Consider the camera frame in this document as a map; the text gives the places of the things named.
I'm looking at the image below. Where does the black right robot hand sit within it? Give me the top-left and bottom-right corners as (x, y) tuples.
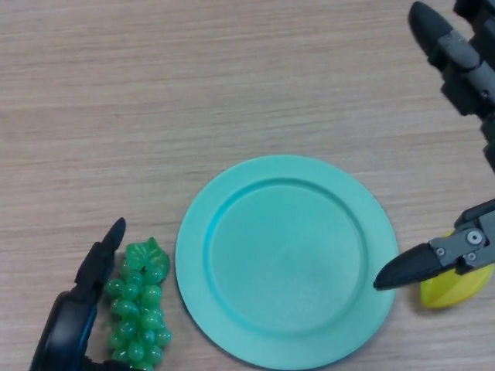
(373, 0), (495, 291)

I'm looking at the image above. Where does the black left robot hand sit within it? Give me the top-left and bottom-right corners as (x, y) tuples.
(29, 217), (135, 371)

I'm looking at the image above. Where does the green grapes bunch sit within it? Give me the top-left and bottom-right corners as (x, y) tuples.
(101, 237), (173, 371)

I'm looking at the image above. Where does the teal round plate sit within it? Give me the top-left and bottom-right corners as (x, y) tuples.
(175, 155), (400, 370)

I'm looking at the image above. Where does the yellow starfruit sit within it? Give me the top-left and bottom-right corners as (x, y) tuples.
(420, 230), (495, 309)

